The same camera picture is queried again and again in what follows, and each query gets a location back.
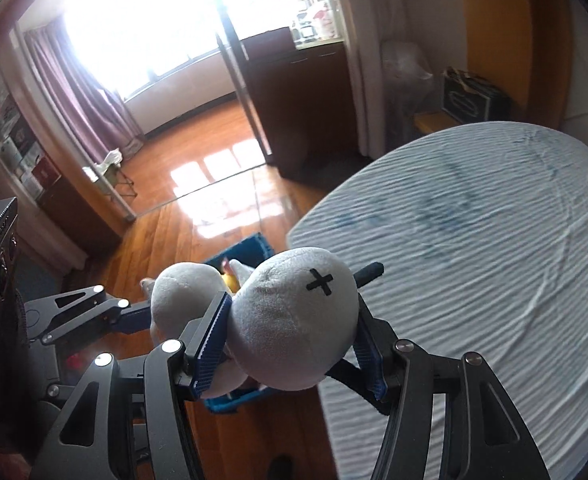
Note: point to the glass display cabinet with boxes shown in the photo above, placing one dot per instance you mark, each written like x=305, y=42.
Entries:
x=13, y=135

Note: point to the black carry bag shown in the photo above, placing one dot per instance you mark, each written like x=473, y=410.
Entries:
x=474, y=97

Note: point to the purple window curtain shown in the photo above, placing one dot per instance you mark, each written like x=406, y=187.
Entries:
x=83, y=105

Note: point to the dark wooden cabinet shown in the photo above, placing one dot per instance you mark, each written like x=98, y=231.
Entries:
x=304, y=105

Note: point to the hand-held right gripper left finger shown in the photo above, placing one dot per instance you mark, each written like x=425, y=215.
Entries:
x=208, y=355

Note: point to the blue plastic storage container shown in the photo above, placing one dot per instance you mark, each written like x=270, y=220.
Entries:
x=246, y=255

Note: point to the white plastic bag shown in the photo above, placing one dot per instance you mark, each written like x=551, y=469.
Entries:
x=109, y=160

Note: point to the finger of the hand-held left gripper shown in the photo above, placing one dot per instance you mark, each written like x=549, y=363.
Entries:
x=98, y=312

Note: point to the metal sliding door frame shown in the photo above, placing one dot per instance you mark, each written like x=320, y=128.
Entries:
x=244, y=85

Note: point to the white plush toy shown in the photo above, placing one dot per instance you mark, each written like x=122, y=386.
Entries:
x=289, y=320

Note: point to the small folding stool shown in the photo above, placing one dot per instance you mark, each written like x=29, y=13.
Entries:
x=116, y=182

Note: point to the clear plastic wrapped bundle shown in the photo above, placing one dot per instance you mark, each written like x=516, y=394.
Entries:
x=409, y=85

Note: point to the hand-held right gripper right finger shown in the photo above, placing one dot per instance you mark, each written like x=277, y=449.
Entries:
x=374, y=370

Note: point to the white sheer curtain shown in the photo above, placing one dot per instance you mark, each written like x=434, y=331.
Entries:
x=369, y=85

